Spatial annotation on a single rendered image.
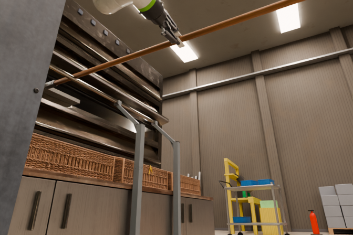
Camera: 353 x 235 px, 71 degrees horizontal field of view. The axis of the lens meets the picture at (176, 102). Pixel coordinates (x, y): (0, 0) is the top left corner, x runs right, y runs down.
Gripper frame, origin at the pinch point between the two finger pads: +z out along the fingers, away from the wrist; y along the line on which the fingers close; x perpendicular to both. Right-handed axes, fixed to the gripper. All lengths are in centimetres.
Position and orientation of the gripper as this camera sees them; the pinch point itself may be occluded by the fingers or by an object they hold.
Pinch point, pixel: (178, 39)
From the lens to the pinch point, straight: 121.9
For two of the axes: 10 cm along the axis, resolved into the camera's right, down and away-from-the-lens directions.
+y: 0.0, 9.1, -4.3
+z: 4.9, 3.7, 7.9
